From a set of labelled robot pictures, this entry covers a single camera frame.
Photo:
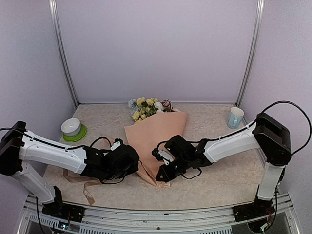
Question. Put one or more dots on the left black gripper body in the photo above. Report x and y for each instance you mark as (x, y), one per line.
(111, 177)

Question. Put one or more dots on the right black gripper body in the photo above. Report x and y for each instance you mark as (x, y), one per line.
(182, 165)

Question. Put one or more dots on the tan satin ribbon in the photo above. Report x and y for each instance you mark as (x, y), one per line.
(102, 142)

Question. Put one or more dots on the beige wrapping paper sheet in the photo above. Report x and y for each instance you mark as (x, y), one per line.
(145, 135)

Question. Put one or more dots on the mauve bud fake flower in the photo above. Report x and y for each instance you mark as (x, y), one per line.
(167, 106)

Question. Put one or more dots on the white rose fake flower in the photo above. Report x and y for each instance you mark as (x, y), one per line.
(159, 106)

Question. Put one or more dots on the yellow rose fake flower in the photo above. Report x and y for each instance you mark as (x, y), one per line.
(144, 108)

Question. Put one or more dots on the blue hydrangea fake flower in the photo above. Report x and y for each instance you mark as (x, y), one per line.
(132, 104)

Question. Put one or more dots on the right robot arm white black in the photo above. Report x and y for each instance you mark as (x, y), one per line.
(263, 133)

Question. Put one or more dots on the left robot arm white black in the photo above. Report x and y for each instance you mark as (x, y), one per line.
(19, 146)

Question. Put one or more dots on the green plate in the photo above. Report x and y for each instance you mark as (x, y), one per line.
(80, 135)

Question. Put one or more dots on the white bowl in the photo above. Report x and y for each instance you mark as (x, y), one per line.
(71, 127)

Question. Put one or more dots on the light blue mug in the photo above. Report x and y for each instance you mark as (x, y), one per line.
(235, 117)

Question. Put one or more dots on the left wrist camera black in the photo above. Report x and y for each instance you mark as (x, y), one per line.
(124, 159)

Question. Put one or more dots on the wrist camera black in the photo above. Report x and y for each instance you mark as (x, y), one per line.
(173, 148)
(124, 159)

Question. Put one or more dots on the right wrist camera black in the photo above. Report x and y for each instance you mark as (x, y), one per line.
(173, 148)

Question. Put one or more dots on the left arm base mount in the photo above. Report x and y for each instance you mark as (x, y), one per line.
(64, 211)

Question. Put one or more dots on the front aluminium rail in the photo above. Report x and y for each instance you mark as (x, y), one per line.
(100, 220)

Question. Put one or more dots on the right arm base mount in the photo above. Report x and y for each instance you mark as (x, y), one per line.
(252, 210)

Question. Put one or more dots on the left aluminium frame post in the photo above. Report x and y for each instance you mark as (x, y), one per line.
(62, 53)

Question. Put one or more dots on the aluminium frame post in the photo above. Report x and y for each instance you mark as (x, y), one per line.
(62, 53)
(252, 52)

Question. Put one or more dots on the right aluminium frame post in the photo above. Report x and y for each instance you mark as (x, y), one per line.
(252, 52)

